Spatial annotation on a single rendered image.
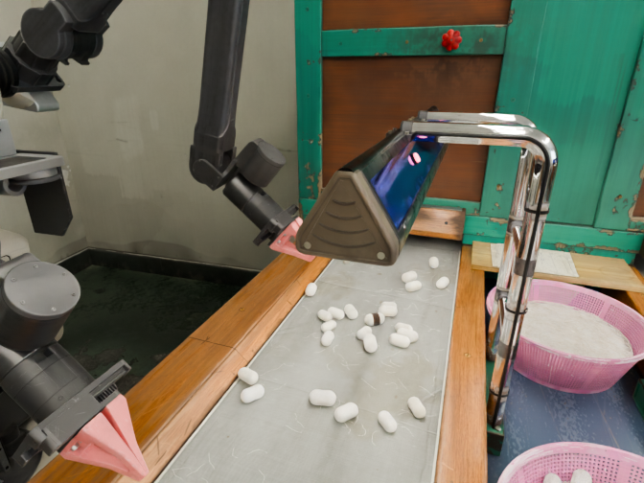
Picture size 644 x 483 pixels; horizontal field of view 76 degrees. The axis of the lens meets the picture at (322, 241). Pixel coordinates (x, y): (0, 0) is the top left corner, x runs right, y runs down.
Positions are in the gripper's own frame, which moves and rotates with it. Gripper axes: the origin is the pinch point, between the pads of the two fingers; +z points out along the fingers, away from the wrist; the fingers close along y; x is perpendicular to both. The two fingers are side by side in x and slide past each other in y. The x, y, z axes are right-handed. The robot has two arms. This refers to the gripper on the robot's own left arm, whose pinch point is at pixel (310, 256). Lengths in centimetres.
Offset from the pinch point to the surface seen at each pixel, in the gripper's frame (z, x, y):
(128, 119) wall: -124, 91, 119
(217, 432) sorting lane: 7.4, 9.9, -31.2
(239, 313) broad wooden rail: -1.9, 14.1, -8.6
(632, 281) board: 51, -32, 28
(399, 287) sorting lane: 18.8, -0.4, 15.8
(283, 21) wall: -82, -2, 124
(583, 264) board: 45, -28, 34
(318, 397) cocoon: 14.5, 1.4, -22.6
